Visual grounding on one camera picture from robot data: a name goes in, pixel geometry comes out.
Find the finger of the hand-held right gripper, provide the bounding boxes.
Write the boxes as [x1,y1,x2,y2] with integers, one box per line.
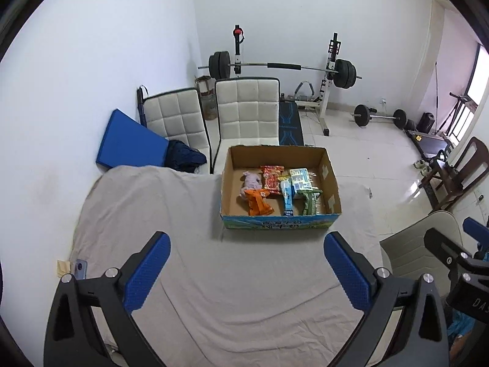
[424,227,474,276]
[463,217,489,251]

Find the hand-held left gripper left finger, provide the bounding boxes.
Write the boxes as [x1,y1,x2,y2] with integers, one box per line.
[44,231,171,367]

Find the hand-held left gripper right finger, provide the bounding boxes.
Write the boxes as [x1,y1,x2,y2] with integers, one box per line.
[323,231,449,367]

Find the green snack packet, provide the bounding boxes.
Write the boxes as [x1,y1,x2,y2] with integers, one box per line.
[296,189,322,216]

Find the long light blue snack packet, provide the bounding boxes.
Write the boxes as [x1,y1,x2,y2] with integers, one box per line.
[279,176,296,216]

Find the white and blue tissue pack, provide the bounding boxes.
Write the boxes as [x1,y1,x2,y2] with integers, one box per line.
[289,167,322,192]

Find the orange snack packet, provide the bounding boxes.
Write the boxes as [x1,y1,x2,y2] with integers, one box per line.
[244,188,274,216]

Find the red snack packet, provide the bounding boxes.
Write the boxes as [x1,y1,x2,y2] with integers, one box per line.
[260,165,285,194]

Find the cardboard box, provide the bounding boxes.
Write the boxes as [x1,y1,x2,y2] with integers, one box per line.
[219,145,342,231]

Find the pale pink socks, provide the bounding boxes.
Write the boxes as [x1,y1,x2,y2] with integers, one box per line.
[239,171,264,198]

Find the beige plastic chair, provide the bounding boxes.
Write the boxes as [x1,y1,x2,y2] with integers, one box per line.
[379,210,465,310]

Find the grey table cloth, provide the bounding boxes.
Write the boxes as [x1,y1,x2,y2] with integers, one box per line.
[69,165,384,367]

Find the dark wooden chair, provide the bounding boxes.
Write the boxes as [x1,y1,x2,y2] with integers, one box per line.
[418,136,489,211]

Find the black treadmill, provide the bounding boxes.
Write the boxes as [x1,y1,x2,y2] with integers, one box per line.
[405,128,455,161]

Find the black speaker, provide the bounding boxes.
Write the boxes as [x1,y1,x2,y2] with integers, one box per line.
[417,112,435,132]

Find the dark blue jacket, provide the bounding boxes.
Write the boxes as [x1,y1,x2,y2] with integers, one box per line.
[167,139,208,172]

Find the blue foam mat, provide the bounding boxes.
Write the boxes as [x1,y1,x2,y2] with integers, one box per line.
[95,109,170,169]

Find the short barbell with black plates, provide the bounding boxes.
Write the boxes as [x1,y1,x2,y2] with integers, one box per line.
[350,104,408,128]

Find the white quilted chair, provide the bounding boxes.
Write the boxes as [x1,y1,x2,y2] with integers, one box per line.
[141,87,211,172]
[211,77,281,174]

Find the black weight bench pad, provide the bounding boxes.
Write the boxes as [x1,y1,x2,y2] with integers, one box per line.
[278,101,304,146]

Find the grey gas cylinder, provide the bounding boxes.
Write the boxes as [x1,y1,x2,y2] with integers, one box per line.
[195,76,218,120]

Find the white bench press rack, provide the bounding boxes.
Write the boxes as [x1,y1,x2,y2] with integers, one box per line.
[232,25,342,136]

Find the long barbell with black plates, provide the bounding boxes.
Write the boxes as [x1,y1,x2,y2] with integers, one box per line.
[197,51,363,90]

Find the grey exercise handle frame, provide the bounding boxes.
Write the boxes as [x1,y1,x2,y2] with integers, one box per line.
[294,81,319,104]

